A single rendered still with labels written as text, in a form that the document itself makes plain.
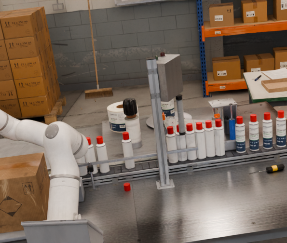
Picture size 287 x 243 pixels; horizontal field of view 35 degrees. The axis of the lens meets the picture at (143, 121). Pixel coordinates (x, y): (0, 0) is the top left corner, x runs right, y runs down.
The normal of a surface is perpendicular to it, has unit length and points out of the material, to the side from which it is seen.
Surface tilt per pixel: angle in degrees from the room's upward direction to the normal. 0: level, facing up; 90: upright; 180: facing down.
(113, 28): 90
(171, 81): 90
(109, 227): 0
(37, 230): 90
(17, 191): 90
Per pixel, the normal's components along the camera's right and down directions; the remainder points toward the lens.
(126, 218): -0.11, -0.93
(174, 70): 0.86, 0.09
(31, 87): 0.00, 0.37
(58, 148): -0.19, 0.23
